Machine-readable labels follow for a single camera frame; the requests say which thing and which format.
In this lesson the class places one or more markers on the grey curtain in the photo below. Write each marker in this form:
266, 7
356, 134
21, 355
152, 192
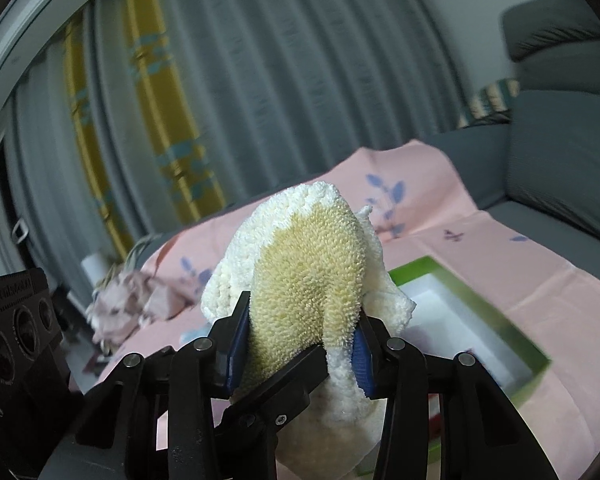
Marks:
305, 85

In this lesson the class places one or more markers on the grey sofa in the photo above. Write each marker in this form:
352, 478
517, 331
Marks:
555, 160

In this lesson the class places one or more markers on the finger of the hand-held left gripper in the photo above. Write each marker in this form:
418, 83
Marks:
290, 380

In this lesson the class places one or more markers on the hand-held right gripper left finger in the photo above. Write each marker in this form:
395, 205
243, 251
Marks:
240, 340

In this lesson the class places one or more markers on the white door frame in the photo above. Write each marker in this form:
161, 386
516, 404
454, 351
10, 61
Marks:
10, 50

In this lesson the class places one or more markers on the cream yellow knitted towel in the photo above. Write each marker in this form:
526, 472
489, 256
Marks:
300, 260

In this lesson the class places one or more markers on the green box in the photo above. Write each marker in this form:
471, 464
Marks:
495, 330

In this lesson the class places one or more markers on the striped cushion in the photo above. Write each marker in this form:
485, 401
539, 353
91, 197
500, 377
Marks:
490, 100

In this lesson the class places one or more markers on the pink printed tablecloth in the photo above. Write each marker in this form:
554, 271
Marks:
530, 270

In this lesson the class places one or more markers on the yellow patterned curtain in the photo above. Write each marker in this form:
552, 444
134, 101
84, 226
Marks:
175, 135

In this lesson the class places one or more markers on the pile of pale pink cloth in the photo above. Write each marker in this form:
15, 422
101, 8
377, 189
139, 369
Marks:
130, 295

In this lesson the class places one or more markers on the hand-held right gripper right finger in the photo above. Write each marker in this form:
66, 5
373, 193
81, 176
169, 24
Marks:
362, 360

